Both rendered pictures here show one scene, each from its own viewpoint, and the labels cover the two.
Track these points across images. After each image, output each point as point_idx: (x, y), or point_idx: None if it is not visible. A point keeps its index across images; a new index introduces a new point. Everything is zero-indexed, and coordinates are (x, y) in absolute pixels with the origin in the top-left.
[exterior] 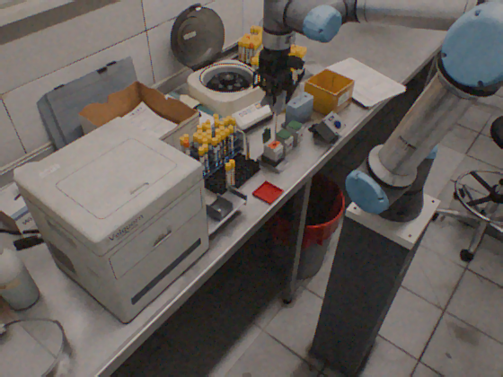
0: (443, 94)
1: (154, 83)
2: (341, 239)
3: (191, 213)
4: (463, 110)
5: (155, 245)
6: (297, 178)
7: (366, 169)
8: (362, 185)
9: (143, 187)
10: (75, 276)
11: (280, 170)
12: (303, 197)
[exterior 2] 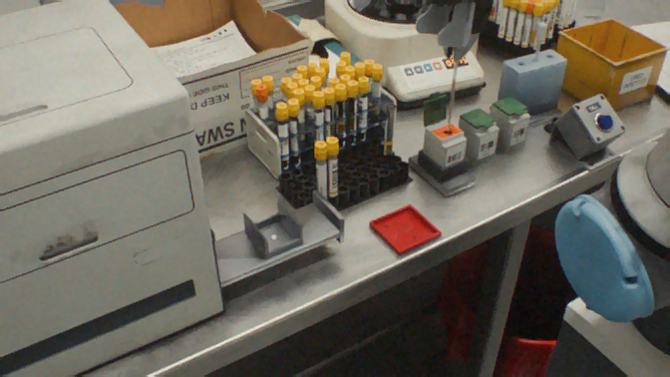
0: None
1: (273, 0)
2: (551, 375)
3: (161, 210)
4: None
5: (51, 258)
6: (484, 214)
7: (607, 193)
8: (589, 234)
9: (34, 113)
10: None
11: (451, 190)
12: (502, 269)
